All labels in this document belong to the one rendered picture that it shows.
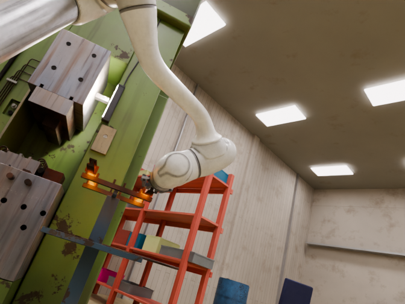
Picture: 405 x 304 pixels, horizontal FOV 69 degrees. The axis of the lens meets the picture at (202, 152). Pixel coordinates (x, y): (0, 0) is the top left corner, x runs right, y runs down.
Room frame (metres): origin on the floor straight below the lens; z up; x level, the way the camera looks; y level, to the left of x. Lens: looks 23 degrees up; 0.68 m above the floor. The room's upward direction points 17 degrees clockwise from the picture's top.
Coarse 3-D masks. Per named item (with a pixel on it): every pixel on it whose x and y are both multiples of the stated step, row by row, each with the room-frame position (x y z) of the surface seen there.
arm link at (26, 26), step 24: (24, 0) 0.54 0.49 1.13; (48, 0) 0.56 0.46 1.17; (72, 0) 0.59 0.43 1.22; (96, 0) 0.61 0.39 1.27; (0, 24) 0.52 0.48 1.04; (24, 24) 0.54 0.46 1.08; (48, 24) 0.58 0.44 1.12; (72, 24) 0.67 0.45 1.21; (0, 48) 0.54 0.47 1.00; (24, 48) 0.59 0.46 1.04
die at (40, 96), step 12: (36, 96) 1.42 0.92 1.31; (48, 96) 1.44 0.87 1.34; (60, 96) 1.45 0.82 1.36; (36, 108) 1.49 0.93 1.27; (48, 108) 1.44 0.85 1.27; (60, 108) 1.46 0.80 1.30; (72, 108) 1.51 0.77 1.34; (36, 120) 1.68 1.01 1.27; (60, 120) 1.55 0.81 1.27; (72, 120) 1.65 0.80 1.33; (72, 132) 1.82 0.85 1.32
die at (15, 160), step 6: (0, 150) 1.42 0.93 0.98; (0, 156) 1.42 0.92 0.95; (6, 156) 1.43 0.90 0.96; (12, 156) 1.44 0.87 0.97; (18, 156) 1.44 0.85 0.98; (0, 162) 1.43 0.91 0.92; (6, 162) 1.43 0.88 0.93; (12, 162) 1.44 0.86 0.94; (18, 162) 1.45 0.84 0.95; (24, 162) 1.45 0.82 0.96; (30, 162) 1.46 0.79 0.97; (36, 162) 1.46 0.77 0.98; (18, 168) 1.45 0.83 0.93; (24, 168) 1.45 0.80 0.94; (30, 168) 1.46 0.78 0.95; (36, 168) 1.47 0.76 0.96; (36, 174) 1.51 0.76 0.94
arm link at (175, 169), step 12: (168, 156) 0.81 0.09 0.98; (180, 156) 0.81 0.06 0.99; (192, 156) 0.86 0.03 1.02; (156, 168) 0.87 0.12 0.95; (168, 168) 0.81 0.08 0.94; (180, 168) 0.81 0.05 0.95; (192, 168) 0.87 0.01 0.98; (156, 180) 0.91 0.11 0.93; (168, 180) 0.85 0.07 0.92; (180, 180) 0.84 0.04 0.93
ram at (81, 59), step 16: (64, 32) 1.41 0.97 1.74; (64, 48) 1.42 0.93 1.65; (80, 48) 1.44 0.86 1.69; (96, 48) 1.46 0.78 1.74; (48, 64) 1.42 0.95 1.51; (64, 64) 1.43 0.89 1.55; (80, 64) 1.45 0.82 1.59; (96, 64) 1.47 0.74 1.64; (32, 80) 1.41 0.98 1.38; (48, 80) 1.43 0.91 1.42; (64, 80) 1.44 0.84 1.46; (80, 80) 1.46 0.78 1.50; (96, 80) 1.49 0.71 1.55; (64, 96) 1.45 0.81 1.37; (80, 96) 1.47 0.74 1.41; (96, 96) 1.67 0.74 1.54; (80, 112) 1.58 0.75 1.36; (80, 128) 1.84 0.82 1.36
